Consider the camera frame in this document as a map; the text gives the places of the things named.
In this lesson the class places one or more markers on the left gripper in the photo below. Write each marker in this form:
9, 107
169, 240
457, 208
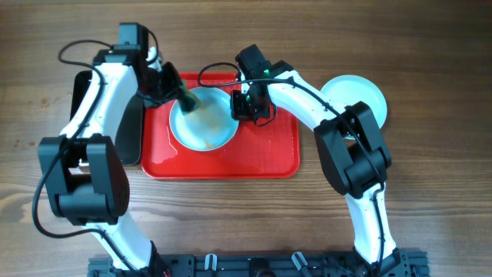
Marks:
176, 79

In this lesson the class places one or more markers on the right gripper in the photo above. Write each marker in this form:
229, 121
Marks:
239, 111

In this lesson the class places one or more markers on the green yellow sponge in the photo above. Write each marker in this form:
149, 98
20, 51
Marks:
187, 100

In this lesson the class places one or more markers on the light blue plate top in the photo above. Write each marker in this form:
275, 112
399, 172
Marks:
207, 128

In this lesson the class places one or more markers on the light blue plate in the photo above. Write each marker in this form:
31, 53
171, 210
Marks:
207, 128
347, 90

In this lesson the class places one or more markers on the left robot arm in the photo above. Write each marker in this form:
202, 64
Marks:
84, 188

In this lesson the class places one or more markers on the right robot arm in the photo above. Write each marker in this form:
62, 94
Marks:
353, 154

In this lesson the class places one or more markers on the red plastic tray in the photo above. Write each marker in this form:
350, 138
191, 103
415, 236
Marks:
269, 152

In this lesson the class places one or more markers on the black rectangular basin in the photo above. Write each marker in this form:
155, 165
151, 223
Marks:
129, 135

